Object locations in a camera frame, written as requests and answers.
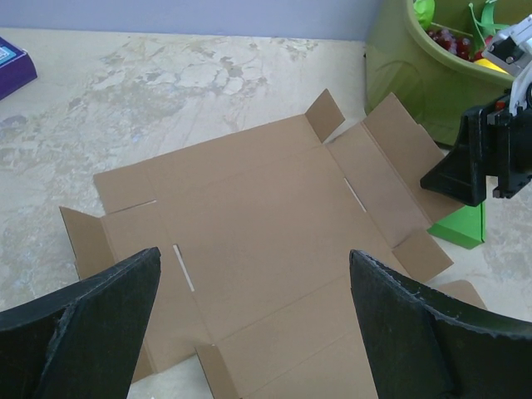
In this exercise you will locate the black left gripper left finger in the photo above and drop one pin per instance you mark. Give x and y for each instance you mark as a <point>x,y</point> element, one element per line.
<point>84,340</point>

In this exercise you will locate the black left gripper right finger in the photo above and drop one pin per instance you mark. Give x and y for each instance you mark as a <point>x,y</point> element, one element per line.
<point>423,343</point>

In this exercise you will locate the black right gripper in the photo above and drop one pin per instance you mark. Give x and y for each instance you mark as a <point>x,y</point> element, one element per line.
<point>494,133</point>

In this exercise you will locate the small green box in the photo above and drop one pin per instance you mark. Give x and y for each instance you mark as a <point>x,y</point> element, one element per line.
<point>464,228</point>

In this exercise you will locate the purple rectangular box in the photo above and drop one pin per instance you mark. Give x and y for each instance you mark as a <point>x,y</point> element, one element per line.
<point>16,68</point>

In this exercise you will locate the yellow lemon toy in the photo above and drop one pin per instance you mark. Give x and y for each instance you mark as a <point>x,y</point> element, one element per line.
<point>483,62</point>

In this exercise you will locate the red grape bunch in basket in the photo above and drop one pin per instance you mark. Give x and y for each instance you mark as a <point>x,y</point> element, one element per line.
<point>460,46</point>

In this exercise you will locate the green plastic basket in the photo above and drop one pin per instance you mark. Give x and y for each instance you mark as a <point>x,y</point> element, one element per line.
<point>433,85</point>

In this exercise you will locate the pink dragon fruit toy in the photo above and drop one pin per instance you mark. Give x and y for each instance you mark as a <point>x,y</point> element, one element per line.
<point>483,22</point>

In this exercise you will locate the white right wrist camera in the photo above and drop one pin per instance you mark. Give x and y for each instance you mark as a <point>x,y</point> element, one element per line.
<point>510,50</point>

